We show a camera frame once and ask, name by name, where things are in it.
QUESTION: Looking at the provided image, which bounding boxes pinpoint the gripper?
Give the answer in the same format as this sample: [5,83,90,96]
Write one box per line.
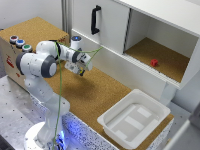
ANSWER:
[64,54,94,76]

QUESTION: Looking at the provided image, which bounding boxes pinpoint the pink block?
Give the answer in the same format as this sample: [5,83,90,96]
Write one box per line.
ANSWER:
[150,58,159,68]

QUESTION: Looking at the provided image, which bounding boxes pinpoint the white sliding door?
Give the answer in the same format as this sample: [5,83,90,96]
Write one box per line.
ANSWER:
[72,0,131,55]

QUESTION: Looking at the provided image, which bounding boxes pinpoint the wooden drawer box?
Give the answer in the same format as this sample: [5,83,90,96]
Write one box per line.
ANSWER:
[0,16,71,88]

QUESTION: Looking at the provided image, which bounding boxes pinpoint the green button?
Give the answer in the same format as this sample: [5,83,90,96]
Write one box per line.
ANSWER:
[21,43,33,54]

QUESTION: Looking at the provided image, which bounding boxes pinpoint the blue button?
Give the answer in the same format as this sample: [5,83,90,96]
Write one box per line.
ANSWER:
[15,38,26,49]

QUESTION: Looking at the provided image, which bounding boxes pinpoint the red button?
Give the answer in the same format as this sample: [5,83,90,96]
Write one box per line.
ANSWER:
[9,35,19,45]

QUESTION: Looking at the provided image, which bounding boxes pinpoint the white plastic box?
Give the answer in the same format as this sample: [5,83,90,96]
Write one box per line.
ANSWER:
[96,88,172,150]

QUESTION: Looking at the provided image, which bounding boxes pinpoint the white cabinet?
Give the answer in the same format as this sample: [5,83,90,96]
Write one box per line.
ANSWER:
[71,0,200,108]

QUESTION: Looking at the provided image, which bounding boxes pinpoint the green cable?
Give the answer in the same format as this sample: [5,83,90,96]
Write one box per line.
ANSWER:
[51,40,105,150]

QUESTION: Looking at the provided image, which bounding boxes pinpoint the black door handle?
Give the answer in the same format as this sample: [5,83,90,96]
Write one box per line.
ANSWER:
[90,4,102,36]

